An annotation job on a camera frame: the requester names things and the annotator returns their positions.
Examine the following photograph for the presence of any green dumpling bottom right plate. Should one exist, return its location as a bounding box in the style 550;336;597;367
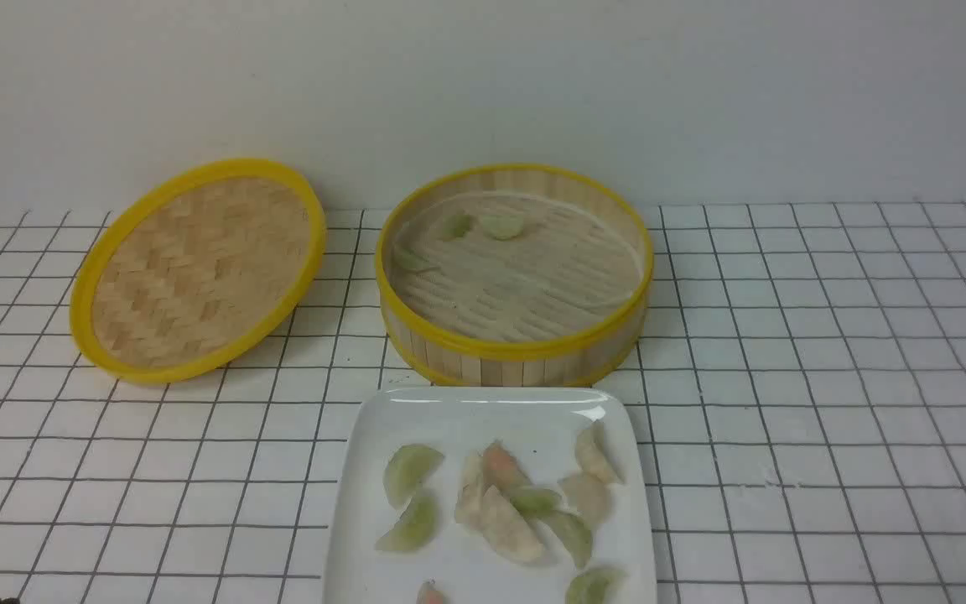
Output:
564;565;626;604

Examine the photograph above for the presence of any green dumpling plate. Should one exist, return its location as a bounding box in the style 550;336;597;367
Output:
375;488;439;553
564;565;626;604
382;443;444;508
506;487;561;518
539;511;594;570

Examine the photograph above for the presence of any white dumpling left of centre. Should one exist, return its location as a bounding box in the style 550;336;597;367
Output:
454;452;490;532

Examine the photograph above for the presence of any yellow-rimmed bamboo steamer basket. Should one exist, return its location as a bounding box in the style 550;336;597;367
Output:
375;164;655;387

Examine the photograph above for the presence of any pale green dumpling in steamer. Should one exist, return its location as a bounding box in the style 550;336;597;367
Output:
478;215;526;241

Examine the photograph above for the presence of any green dumpling lower left plate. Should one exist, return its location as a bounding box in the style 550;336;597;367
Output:
375;488;439;553

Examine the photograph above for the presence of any white mesh steamer liner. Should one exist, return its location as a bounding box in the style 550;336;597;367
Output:
388;189;647;343

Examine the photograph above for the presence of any white square plate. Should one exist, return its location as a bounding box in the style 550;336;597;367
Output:
322;388;658;603

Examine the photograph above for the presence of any green dumpling upper left plate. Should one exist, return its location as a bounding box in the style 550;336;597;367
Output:
382;443;444;508

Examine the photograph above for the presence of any white dumpling plate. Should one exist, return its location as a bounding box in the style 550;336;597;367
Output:
558;471;613;529
574;420;624;485
479;486;547;565

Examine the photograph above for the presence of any green dumpling lower centre plate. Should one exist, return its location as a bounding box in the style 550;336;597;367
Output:
539;511;594;570

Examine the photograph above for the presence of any yellow-rimmed bamboo steamer lid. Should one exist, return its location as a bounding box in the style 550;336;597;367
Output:
69;158;327;383

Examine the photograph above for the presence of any white dumpling centre plate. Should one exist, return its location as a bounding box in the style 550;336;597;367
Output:
479;486;547;565

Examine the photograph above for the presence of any white dumpling upper right plate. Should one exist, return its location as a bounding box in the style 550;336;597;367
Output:
574;420;624;485

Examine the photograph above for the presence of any pink shrimp dumpling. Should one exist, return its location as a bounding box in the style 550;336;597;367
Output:
480;440;532;491

